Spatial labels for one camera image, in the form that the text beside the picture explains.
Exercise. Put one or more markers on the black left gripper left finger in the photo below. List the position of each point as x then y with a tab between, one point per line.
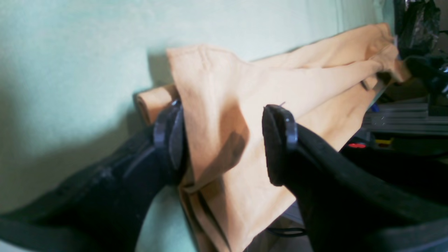
102	207

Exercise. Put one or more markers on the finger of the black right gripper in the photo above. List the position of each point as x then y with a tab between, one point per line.
431	70

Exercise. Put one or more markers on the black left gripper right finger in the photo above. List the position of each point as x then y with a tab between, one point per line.
357	200

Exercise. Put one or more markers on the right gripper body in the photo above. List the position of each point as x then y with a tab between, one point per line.
417	26

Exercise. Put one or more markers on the tan orange T-shirt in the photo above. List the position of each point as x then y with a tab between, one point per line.
327	86

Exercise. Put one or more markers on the light green table cloth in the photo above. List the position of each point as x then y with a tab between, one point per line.
70	69

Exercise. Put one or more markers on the aluminium frame post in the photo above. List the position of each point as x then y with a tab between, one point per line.
407	117

